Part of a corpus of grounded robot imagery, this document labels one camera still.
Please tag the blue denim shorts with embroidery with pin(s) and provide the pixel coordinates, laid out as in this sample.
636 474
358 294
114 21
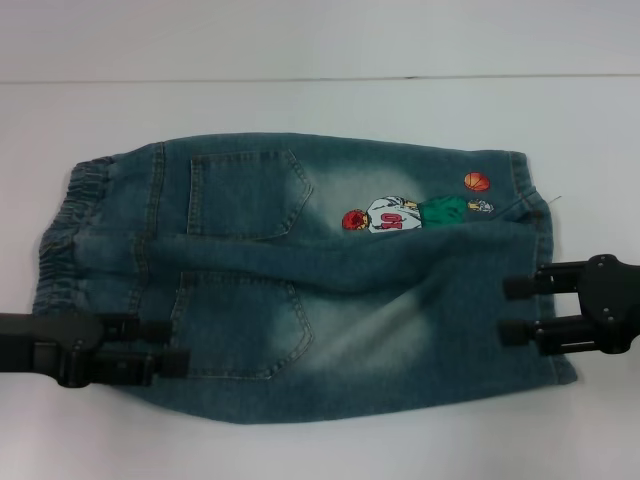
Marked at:
350 310

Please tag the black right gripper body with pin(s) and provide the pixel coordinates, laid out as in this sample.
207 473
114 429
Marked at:
612 305

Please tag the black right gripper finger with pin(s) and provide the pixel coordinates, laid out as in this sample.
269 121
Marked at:
545 334
545 282

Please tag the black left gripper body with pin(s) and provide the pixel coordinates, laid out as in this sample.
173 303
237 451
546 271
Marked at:
45 345

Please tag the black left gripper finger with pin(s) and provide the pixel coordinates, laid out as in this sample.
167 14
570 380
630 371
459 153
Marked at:
137 330
145 367

